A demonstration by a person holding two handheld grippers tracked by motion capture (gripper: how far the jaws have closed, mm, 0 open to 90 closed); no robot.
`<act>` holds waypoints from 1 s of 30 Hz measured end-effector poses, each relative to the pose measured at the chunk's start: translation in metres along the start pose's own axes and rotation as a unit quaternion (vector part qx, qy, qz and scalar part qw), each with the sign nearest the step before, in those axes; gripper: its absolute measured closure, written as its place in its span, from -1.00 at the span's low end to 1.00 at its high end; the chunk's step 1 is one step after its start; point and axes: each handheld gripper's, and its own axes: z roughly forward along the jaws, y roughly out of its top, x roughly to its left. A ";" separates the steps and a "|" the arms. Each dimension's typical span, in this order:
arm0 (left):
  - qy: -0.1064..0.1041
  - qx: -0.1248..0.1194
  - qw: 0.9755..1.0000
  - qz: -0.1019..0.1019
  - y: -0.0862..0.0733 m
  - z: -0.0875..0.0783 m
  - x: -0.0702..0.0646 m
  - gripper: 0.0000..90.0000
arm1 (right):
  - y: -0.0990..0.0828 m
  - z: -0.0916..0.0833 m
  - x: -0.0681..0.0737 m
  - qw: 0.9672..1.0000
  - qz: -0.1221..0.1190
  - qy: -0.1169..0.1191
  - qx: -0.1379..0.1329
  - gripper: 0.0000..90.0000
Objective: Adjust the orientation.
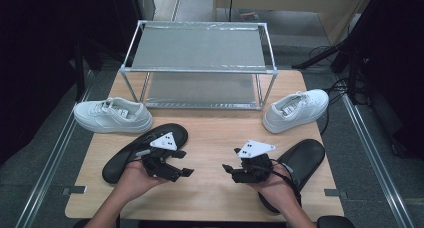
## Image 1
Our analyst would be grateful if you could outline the right hand-held gripper cable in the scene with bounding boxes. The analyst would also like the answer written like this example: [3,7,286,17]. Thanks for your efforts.
[269,159,303,207]

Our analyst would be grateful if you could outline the black tripod stand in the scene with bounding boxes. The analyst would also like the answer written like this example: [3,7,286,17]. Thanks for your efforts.
[292,34,363,104]

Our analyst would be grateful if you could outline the metal frame shoe rack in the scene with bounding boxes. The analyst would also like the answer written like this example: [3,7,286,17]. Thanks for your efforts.
[119,20,279,112]

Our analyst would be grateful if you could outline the metal floor rail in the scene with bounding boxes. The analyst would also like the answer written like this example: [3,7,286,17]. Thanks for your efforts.
[343,94,416,228]
[14,71,94,228]

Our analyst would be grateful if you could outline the white sneaker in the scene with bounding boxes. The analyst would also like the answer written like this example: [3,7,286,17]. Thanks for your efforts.
[73,96,154,135]
[262,88,330,135]

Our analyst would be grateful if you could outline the hand-held gripper cable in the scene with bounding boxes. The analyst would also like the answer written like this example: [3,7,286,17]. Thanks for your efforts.
[269,159,303,207]
[116,149,149,228]

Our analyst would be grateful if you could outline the beige cabinet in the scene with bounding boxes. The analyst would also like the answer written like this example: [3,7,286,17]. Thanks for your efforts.
[213,0,378,46]

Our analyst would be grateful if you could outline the grey table edge bracket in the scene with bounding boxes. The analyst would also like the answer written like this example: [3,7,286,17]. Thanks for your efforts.
[62,185,88,197]
[324,188,348,200]

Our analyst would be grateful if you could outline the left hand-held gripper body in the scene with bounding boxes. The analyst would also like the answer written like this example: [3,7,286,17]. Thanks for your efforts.
[134,131,182,183]

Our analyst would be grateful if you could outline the left hand-held gripper cable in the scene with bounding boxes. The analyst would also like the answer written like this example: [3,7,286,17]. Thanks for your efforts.
[116,149,149,228]

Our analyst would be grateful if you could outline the person's left hand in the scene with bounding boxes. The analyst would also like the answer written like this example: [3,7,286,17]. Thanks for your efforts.
[114,159,168,204]

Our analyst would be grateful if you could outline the black slipper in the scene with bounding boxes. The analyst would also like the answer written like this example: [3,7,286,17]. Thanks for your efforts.
[258,138,326,215]
[101,122,189,185]

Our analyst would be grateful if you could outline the person's right hand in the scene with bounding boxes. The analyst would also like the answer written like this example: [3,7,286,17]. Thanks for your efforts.
[248,164,299,213]

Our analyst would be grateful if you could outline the dark curtain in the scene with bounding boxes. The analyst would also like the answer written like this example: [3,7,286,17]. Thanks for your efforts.
[346,0,424,159]
[0,0,141,166]

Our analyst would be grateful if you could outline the black floor cables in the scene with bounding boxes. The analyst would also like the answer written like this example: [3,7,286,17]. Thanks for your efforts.
[308,46,356,136]

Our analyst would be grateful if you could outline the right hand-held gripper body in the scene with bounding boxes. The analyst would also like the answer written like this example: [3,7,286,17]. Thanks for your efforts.
[231,139,277,184]

